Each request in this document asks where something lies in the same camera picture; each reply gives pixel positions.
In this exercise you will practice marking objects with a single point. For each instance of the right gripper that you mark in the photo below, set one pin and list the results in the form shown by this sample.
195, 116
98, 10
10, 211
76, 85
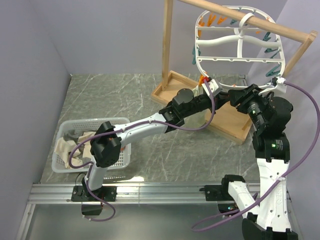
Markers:
246, 95

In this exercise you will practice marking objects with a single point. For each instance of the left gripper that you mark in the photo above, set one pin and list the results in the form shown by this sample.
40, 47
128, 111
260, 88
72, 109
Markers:
220, 99

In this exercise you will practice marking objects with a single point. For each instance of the pale green underwear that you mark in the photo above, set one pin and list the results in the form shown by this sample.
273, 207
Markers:
197, 120

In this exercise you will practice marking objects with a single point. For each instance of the white oval clip hanger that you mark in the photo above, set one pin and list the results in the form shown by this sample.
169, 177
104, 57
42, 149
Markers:
219, 39

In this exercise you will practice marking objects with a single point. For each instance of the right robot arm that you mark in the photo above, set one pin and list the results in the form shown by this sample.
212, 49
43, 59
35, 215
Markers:
264, 218

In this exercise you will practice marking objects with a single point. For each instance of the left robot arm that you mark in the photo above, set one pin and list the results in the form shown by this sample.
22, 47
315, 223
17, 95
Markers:
108, 141

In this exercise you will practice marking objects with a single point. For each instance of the teal clothes peg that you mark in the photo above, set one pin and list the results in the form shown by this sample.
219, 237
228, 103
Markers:
194, 62
274, 71
270, 50

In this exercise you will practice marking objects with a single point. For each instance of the grey cloth in basket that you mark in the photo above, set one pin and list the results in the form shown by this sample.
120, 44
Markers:
72, 135

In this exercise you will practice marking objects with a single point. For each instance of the beige cloth in basket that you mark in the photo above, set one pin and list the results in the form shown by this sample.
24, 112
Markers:
81, 155

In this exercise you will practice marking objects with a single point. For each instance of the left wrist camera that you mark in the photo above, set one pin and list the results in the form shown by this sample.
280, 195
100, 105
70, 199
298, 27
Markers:
212, 87

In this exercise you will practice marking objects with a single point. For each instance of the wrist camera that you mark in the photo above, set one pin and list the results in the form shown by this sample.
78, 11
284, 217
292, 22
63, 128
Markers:
212, 87
279, 85

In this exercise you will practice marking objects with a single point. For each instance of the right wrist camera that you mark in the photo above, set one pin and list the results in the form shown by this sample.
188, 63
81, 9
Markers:
279, 85

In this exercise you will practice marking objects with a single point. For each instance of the aluminium mounting rail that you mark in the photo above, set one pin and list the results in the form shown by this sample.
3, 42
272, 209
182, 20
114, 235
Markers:
127, 193

